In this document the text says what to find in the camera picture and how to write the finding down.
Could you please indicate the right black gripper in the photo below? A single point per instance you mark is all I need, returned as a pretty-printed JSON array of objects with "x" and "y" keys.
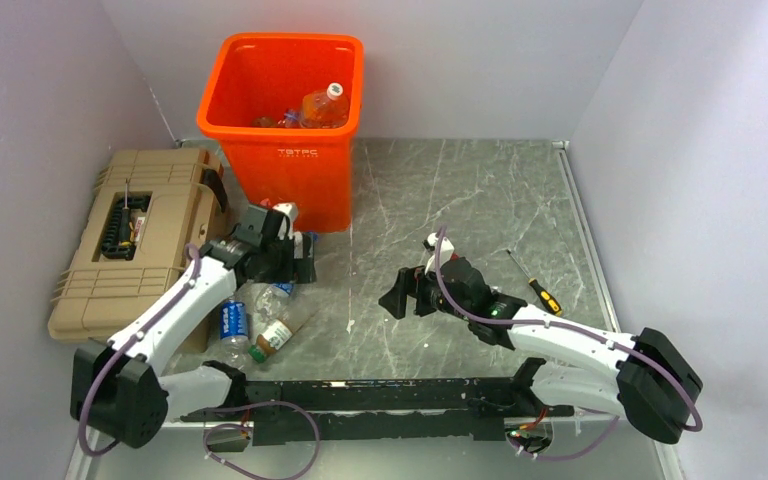
[{"x": 412, "y": 281}]

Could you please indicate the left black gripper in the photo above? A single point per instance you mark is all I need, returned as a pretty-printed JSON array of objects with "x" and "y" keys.
[{"x": 296, "y": 270}]

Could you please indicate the small orange bottle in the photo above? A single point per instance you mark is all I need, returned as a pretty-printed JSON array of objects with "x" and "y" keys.
[{"x": 264, "y": 122}]

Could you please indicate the large orange juice bottle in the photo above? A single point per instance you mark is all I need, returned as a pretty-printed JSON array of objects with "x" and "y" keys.
[{"x": 327, "y": 108}]

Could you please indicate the blue crushed bottle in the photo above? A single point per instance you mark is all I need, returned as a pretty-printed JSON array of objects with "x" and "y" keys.
[{"x": 290, "y": 119}]

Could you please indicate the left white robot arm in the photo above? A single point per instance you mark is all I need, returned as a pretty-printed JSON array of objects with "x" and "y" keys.
[{"x": 119, "y": 387}]

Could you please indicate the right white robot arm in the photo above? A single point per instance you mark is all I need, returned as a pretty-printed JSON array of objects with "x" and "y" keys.
[{"x": 641, "y": 378}]

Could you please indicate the orange plastic bin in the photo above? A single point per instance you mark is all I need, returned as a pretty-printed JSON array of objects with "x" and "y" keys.
[{"x": 258, "y": 75}]

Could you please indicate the brown tea bottle green cap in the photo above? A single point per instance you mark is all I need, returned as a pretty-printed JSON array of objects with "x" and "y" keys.
[{"x": 277, "y": 333}]

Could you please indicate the blue label water bottle left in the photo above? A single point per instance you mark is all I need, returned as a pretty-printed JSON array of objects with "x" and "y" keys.
[{"x": 234, "y": 340}]

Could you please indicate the tan tool case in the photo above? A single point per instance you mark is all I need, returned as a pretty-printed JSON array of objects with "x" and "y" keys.
[{"x": 148, "y": 206}]

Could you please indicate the yellow black screwdriver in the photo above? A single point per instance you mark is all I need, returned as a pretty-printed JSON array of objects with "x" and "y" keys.
[{"x": 547, "y": 300}]

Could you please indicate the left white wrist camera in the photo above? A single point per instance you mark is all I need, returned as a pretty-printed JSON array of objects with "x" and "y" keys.
[{"x": 289, "y": 213}]

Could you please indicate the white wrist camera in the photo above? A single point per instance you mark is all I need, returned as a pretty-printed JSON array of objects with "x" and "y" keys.
[
  {"x": 441, "y": 251},
  {"x": 289, "y": 213}
]

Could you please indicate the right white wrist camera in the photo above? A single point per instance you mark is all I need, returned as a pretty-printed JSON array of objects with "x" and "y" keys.
[{"x": 441, "y": 251}]

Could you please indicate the black base frame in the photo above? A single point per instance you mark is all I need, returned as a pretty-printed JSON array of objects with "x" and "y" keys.
[{"x": 480, "y": 408}]

